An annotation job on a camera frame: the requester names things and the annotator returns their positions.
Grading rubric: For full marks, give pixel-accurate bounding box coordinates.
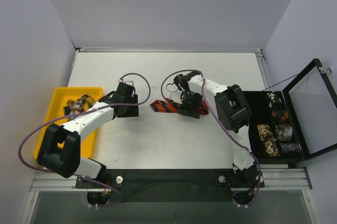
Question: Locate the orange navy striped tie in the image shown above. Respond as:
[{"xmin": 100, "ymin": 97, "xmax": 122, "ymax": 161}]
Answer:
[{"xmin": 150, "ymin": 100, "xmax": 209, "ymax": 115}]

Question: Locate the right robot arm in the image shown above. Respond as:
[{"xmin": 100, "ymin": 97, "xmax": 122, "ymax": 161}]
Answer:
[{"xmin": 174, "ymin": 71, "xmax": 256, "ymax": 187}]

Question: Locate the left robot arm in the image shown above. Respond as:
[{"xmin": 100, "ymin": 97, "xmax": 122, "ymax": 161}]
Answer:
[{"xmin": 37, "ymin": 82, "xmax": 139, "ymax": 188}]

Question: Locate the brown floral tie in tray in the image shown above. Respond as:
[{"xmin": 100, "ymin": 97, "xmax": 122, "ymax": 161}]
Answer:
[{"xmin": 63, "ymin": 94, "xmax": 95, "ymax": 115}]

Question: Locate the yellow plastic tray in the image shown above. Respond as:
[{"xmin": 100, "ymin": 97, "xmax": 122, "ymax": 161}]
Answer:
[{"xmin": 33, "ymin": 87, "xmax": 103, "ymax": 160}]

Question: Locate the black tie storage box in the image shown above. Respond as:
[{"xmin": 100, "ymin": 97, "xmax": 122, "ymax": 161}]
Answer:
[{"xmin": 244, "ymin": 91, "xmax": 311, "ymax": 165}]

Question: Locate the brown floral rolled tie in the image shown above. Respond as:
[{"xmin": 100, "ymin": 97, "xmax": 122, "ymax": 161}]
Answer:
[{"xmin": 257, "ymin": 124, "xmax": 280, "ymax": 158}]

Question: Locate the blue orange rolled tie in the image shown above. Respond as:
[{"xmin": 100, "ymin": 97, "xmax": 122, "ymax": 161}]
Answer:
[{"xmin": 274, "ymin": 124, "xmax": 293, "ymax": 142}]

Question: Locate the dark rolled tie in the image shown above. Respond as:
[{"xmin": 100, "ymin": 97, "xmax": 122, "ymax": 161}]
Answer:
[{"xmin": 280, "ymin": 142, "xmax": 300, "ymax": 155}]

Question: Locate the black framed glass box lid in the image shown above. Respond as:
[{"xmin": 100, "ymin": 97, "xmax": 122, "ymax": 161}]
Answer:
[{"xmin": 282, "ymin": 59, "xmax": 336, "ymax": 160}]

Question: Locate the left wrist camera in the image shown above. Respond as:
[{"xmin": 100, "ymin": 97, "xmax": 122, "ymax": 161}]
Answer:
[{"xmin": 118, "ymin": 78, "xmax": 134, "ymax": 86}]

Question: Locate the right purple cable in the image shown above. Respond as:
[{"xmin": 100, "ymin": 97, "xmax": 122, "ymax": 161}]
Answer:
[{"xmin": 160, "ymin": 69, "xmax": 264, "ymax": 206}]

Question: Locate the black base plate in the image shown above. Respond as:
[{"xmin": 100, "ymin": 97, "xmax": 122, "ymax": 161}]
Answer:
[{"xmin": 75, "ymin": 169, "xmax": 265, "ymax": 205}]

